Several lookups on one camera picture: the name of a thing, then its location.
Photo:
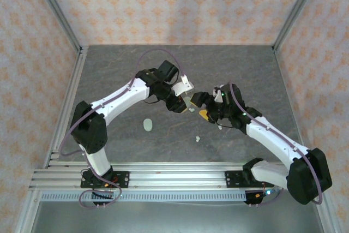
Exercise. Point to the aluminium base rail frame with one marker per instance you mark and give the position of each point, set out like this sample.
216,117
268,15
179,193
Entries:
177,178

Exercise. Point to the aluminium corner post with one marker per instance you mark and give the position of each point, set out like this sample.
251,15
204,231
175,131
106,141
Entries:
57,12
298,12

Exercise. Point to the aluminium frame leg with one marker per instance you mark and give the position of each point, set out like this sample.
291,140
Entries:
325,219
27,211

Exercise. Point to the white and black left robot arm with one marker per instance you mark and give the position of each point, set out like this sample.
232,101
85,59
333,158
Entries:
120,99

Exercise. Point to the mint green earbud charging case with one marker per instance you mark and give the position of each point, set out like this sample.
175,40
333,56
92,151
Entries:
147,125
187,101

